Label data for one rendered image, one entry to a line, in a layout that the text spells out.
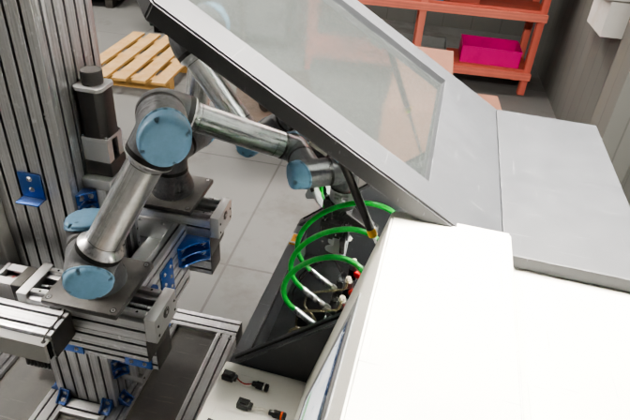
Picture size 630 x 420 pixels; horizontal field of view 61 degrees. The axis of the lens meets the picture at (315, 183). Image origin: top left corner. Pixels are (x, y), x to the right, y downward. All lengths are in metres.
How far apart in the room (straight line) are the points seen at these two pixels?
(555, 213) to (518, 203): 0.08
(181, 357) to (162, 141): 1.48
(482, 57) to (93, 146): 4.85
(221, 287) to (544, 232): 2.21
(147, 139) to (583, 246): 0.91
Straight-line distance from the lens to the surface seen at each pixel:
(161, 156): 1.21
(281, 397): 1.42
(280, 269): 1.78
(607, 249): 1.21
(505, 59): 6.04
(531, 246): 1.14
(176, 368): 2.49
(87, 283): 1.42
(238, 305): 3.00
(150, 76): 5.48
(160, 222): 2.01
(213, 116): 1.37
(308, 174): 1.36
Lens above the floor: 2.14
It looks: 33 degrees down
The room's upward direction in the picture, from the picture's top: 4 degrees clockwise
